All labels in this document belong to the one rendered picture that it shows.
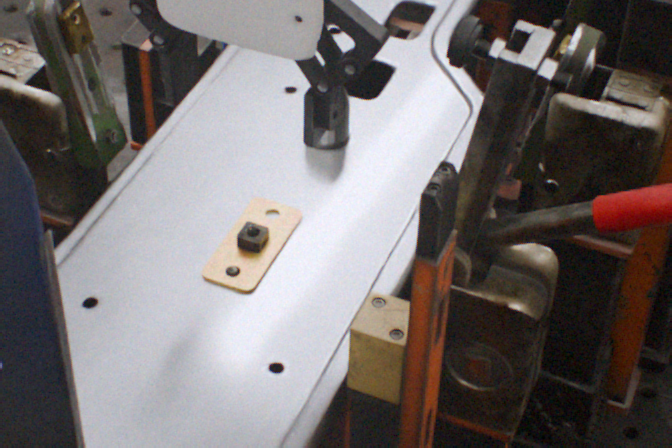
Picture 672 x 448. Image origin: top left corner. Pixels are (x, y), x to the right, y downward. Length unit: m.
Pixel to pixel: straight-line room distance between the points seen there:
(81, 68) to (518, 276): 0.34
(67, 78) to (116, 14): 0.70
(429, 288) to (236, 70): 0.40
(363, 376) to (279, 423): 0.06
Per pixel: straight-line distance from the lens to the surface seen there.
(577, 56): 0.90
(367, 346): 0.76
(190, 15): 0.76
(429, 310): 0.69
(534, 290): 0.81
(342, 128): 0.96
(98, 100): 0.96
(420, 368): 0.72
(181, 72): 0.81
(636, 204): 0.74
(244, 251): 0.88
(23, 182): 0.51
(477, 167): 0.74
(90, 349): 0.84
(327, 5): 0.74
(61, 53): 0.93
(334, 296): 0.86
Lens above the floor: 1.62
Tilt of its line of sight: 42 degrees down
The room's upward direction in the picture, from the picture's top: 2 degrees clockwise
